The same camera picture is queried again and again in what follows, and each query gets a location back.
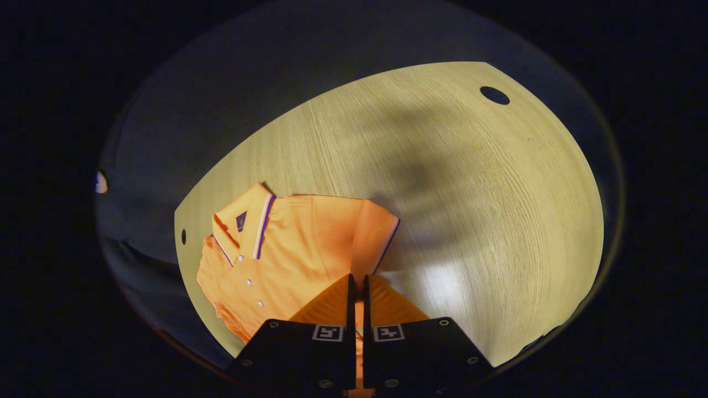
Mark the orange T-shirt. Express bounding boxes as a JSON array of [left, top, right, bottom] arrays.
[[196, 182, 400, 398]]

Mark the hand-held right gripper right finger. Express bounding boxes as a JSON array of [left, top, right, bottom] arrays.
[[362, 274, 494, 394]]

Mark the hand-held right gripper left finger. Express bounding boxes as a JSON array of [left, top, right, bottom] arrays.
[[227, 273, 357, 394]]

